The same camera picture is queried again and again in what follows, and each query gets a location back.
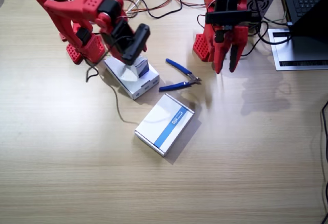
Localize small white box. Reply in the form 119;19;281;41
132;56;150;78

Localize white box with printed icons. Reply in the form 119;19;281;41
104;56;160;100

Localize white box with blue stripe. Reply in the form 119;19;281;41
134;93;195;158

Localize silver laptop stand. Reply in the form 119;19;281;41
267;28;328;71

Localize black laptop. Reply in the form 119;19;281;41
278;0;328;54

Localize thin dark wire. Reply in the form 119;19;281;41
86;52;140;125

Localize blue handled wire cutters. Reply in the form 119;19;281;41
158;58;202;92

